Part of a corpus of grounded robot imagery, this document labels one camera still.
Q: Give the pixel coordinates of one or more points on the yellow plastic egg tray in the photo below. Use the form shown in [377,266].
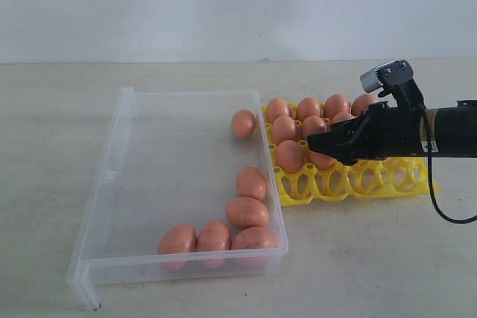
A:
[393,177]

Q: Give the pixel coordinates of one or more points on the clear plastic storage box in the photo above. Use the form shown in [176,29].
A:
[170,158]

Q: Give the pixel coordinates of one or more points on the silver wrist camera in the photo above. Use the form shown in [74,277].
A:
[386,76]

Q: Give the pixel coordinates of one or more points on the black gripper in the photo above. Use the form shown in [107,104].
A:
[378,133]

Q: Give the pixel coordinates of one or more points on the brown egg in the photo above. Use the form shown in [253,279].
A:
[243,123]
[253,238]
[290,156]
[284,128]
[181,238]
[246,212]
[335,104]
[342,116]
[250,182]
[313,125]
[362,102]
[308,107]
[321,161]
[276,108]
[215,236]

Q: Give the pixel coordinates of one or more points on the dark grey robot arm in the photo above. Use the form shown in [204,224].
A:
[448,132]

